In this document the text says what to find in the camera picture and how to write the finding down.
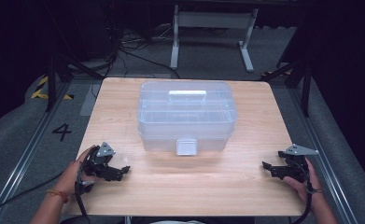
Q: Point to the yellow black floor tape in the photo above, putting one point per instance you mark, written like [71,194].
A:
[38,93]

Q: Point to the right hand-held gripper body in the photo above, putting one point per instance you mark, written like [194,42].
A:
[295,165]

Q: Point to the white metal desk frame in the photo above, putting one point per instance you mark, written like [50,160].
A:
[214,20]

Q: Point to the person's right hand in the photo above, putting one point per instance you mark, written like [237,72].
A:
[312,186]

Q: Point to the metal floor rail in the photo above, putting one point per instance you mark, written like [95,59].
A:
[21,161]
[321,161]

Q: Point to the clear plastic storage box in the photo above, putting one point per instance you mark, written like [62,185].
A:
[186,119]

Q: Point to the person's left hand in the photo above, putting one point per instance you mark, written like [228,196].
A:
[69,179]

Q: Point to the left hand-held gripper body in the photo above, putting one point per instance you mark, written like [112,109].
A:
[97,163]

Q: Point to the black tripod stand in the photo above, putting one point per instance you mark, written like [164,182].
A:
[304,81]
[51,81]

